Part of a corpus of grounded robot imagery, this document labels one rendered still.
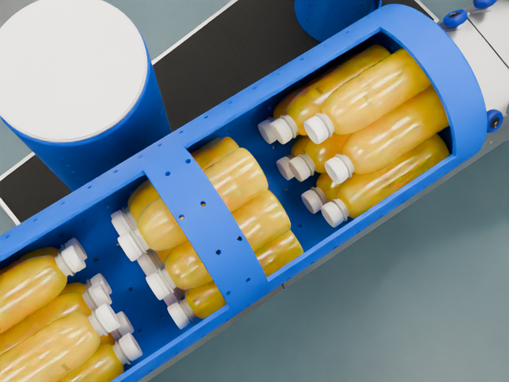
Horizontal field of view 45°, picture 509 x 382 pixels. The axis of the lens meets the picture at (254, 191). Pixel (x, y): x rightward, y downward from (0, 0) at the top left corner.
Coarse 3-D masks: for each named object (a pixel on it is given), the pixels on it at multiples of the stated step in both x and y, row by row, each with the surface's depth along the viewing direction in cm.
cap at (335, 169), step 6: (330, 162) 93; (336, 162) 93; (330, 168) 93; (336, 168) 92; (342, 168) 92; (330, 174) 95; (336, 174) 92; (342, 174) 92; (336, 180) 94; (342, 180) 93
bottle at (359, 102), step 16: (384, 64) 91; (400, 64) 90; (416, 64) 91; (352, 80) 91; (368, 80) 90; (384, 80) 90; (400, 80) 90; (416, 80) 91; (336, 96) 90; (352, 96) 89; (368, 96) 89; (384, 96) 90; (400, 96) 91; (320, 112) 92; (336, 112) 89; (352, 112) 89; (368, 112) 89; (384, 112) 91; (336, 128) 90; (352, 128) 90
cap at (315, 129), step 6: (312, 120) 90; (318, 120) 90; (306, 126) 91; (312, 126) 89; (318, 126) 89; (324, 126) 90; (306, 132) 93; (312, 132) 90; (318, 132) 89; (324, 132) 90; (312, 138) 92; (318, 138) 90; (324, 138) 90
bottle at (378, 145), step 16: (416, 96) 95; (432, 96) 94; (400, 112) 93; (416, 112) 93; (432, 112) 93; (368, 128) 93; (384, 128) 92; (400, 128) 92; (416, 128) 93; (432, 128) 94; (352, 144) 93; (368, 144) 92; (384, 144) 92; (400, 144) 93; (416, 144) 94; (352, 160) 93; (368, 160) 92; (384, 160) 93
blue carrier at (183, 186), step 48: (336, 48) 91; (432, 48) 88; (240, 96) 91; (480, 96) 89; (192, 144) 87; (240, 144) 108; (288, 144) 111; (480, 144) 95; (96, 192) 85; (192, 192) 81; (288, 192) 110; (0, 240) 85; (48, 240) 99; (96, 240) 103; (192, 240) 80; (240, 240) 82; (336, 240) 91; (144, 288) 105; (240, 288) 85; (144, 336) 101; (192, 336) 86
